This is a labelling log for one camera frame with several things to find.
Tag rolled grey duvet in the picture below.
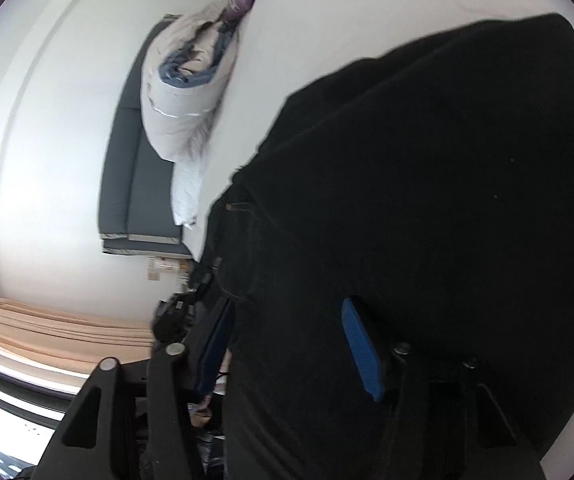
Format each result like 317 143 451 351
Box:
140 0 238 162

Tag dark grey headboard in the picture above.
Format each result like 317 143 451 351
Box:
97 15 191 259

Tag black denim pants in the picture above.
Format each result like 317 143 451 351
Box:
197 12 574 480

